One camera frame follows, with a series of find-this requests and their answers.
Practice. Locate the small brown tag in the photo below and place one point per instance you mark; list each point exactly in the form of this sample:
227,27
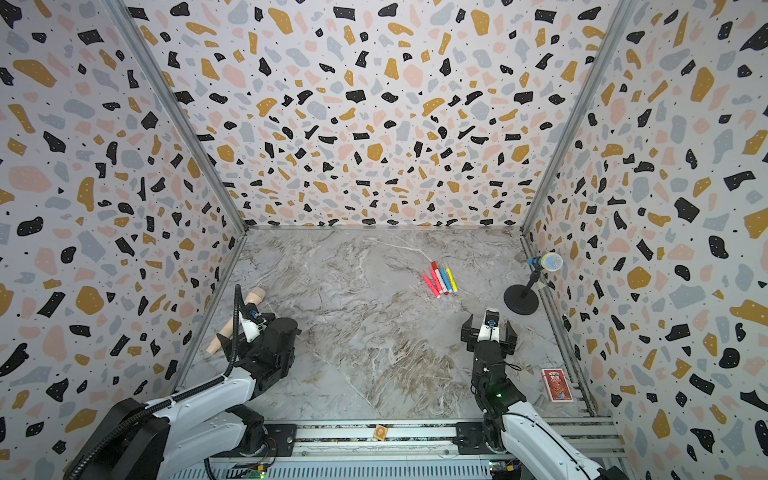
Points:
380,433

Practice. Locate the aluminium corner post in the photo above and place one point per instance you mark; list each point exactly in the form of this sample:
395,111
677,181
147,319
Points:
615,28
125,25

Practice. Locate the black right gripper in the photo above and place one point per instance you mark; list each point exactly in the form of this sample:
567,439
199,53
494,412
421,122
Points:
470,334

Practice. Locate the blue toy microphone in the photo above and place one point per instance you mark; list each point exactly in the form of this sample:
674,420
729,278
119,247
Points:
550,261

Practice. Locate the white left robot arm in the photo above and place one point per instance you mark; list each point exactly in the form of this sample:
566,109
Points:
157,439

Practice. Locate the aluminium corner post left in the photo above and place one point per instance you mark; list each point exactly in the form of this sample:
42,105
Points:
125,25

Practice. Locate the aluminium corner post right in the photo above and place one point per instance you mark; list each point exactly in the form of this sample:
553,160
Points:
615,28

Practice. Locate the red playing card box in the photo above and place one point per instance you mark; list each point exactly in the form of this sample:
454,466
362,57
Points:
557,385

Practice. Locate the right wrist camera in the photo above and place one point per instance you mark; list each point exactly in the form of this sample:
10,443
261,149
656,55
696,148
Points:
490,328

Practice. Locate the yellow highlighter pen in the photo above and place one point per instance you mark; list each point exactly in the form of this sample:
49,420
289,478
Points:
451,281

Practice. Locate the white marker pen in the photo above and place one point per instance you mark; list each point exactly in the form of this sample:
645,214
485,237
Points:
434,265

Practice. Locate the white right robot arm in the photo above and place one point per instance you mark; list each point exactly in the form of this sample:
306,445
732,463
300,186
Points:
511,423

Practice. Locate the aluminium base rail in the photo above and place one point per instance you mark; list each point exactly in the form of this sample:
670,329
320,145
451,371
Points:
429,449

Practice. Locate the pink highlighter pen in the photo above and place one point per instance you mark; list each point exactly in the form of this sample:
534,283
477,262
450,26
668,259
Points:
436,281
431,286

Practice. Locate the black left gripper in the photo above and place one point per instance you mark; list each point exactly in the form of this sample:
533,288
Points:
242,351

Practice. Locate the blue highlighter pen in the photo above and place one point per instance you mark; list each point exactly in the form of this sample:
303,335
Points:
445,280

